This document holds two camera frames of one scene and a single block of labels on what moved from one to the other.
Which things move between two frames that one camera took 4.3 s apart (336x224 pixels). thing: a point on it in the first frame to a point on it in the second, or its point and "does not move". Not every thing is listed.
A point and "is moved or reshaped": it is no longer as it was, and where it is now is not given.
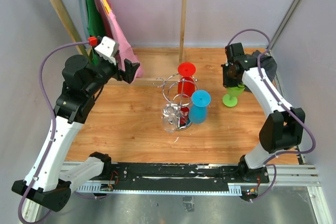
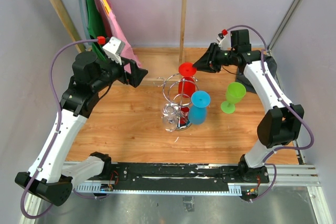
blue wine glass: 200,99 does not move
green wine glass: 230,99 is moved or reshaped
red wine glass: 186,82 does not move
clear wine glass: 170,110 does not move
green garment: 95,25 does not move
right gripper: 227,83 to 207,61
